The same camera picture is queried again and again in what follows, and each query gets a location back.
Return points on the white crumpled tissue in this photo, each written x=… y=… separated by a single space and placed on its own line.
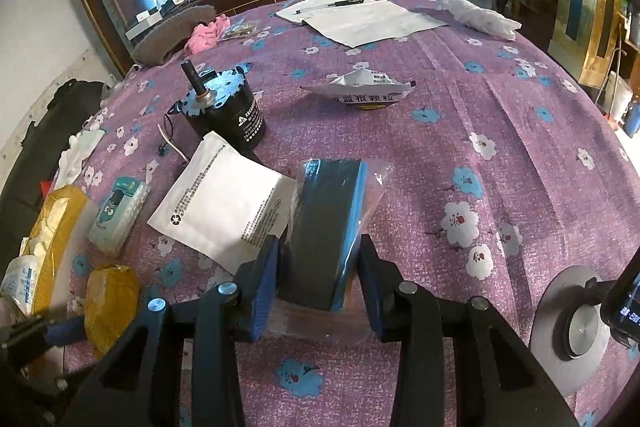
x=487 y=21

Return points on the black electric motor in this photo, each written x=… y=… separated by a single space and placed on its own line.
x=221 y=101

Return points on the white blue wipes pack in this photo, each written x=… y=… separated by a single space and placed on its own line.
x=19 y=282

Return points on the black luggage bag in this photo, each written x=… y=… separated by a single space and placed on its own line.
x=21 y=197

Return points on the blue sponge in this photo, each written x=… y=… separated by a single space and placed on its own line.
x=333 y=203

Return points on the smartphone on stand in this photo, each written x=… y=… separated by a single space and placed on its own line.
x=620 y=307

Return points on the white printed pouch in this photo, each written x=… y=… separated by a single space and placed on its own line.
x=224 y=205

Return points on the yellow snack packet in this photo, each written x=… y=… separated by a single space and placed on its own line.
x=111 y=304

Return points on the pink cloth scrunchie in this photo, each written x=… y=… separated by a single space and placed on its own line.
x=206 y=36

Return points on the yellow edged white box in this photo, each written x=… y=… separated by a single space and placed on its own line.
x=60 y=229

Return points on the teal tissue pack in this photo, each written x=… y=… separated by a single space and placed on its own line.
x=117 y=215

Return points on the purple floral tablecloth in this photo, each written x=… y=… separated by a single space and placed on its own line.
x=504 y=175

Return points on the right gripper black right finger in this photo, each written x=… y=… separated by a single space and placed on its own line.
x=498 y=380

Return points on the grey brown cushion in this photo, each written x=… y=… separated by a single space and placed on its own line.
x=170 y=35

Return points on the round metal stand base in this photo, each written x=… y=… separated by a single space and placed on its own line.
x=568 y=337

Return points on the black pen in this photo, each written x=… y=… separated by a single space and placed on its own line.
x=336 y=4

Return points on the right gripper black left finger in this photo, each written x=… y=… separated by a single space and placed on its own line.
x=138 y=382

